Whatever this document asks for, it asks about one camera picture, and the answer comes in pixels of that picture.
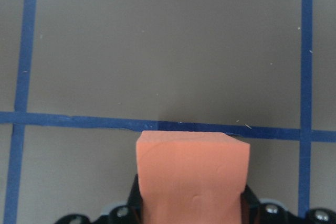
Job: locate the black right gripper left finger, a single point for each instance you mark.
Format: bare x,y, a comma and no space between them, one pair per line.
134,201

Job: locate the orange foam block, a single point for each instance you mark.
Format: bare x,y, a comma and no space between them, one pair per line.
191,177

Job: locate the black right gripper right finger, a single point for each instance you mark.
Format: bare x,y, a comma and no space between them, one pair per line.
250,205

